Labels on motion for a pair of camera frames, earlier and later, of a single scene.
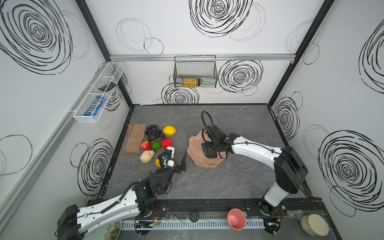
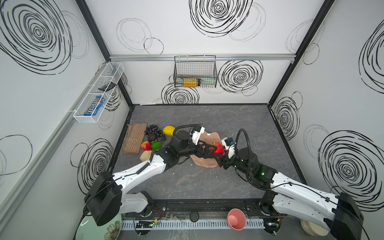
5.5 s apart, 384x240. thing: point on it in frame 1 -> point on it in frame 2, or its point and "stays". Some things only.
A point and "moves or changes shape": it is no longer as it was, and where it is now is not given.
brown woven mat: [134, 137] stays
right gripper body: [210, 148] -> [226, 157]
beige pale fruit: [146, 156] stays
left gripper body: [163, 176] -> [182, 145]
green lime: [156, 145] stays
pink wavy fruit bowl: [195, 150] stays
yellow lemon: [169, 130] stays
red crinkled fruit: [166, 142] moves or changes shape
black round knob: [194, 216] stays
